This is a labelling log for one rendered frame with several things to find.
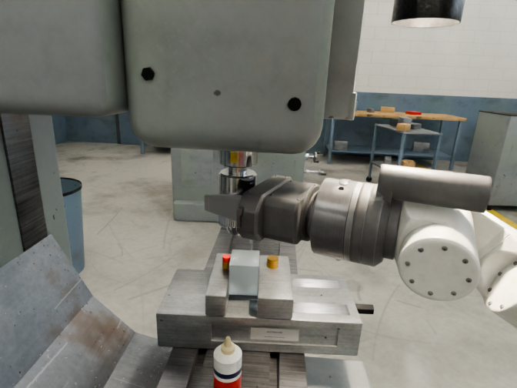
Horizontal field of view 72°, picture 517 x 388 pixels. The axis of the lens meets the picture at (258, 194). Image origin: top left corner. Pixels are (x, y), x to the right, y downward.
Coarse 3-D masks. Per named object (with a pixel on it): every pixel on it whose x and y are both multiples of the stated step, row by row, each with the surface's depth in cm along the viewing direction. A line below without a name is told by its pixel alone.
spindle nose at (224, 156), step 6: (222, 150) 41; (222, 156) 42; (228, 156) 41; (240, 156) 41; (246, 156) 41; (252, 156) 42; (222, 162) 42; (228, 162) 41; (234, 162) 41; (240, 162) 41; (246, 162) 41; (252, 162) 42
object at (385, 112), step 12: (384, 108) 624; (444, 120) 644; (456, 120) 578; (456, 132) 590; (324, 144) 670; (336, 144) 613; (420, 144) 621; (456, 144) 592; (432, 156) 603; (444, 156) 602
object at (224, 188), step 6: (222, 186) 43; (228, 186) 42; (234, 186) 42; (240, 186) 42; (246, 186) 42; (252, 186) 43; (222, 192) 43; (228, 192) 42; (234, 192) 42; (240, 192) 42; (222, 222) 44; (228, 222) 44; (234, 222) 44; (228, 228) 44; (234, 228) 44
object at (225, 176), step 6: (222, 174) 43; (228, 174) 43; (234, 174) 43; (240, 174) 43; (246, 174) 43; (252, 174) 43; (222, 180) 43; (228, 180) 42; (234, 180) 42; (240, 180) 42; (246, 180) 42; (252, 180) 43
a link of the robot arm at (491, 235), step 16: (480, 224) 37; (496, 224) 36; (480, 240) 38; (496, 240) 37; (512, 240) 35; (480, 256) 38; (496, 256) 37; (512, 256) 36; (496, 272) 37; (512, 272) 35; (480, 288) 38; (496, 288) 36; (512, 288) 34; (496, 304) 34; (512, 304) 32; (512, 320) 33
